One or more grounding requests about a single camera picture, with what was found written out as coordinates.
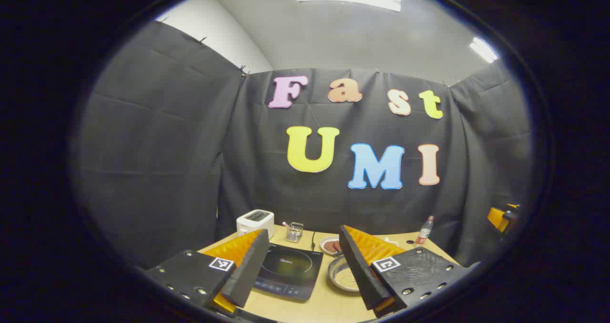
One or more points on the stainless steel pot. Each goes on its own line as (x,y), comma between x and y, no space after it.
(336,270)

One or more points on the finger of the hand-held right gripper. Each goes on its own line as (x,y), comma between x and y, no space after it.
(496,217)

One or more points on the black backdrop cloth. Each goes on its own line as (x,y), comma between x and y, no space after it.
(167,146)

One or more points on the white divided bean dish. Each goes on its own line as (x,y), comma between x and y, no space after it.
(391,241)

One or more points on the red meat slice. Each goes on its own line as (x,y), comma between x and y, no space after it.
(337,245)
(330,246)

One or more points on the clear bottle with red label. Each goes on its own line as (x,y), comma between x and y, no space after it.
(423,232)

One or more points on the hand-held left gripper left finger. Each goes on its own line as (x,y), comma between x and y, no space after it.
(250,266)

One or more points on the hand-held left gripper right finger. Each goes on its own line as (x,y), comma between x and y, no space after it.
(357,270)

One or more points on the white round plate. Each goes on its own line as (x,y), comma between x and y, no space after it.
(325,249)

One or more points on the small ceiling light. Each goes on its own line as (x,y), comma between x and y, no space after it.
(483,50)

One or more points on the black induction cooktop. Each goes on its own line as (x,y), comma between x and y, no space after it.
(290,270)

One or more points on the pile of soybeans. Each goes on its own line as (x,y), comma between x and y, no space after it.
(347,279)

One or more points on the white toaster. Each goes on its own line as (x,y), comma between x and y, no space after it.
(255,222)

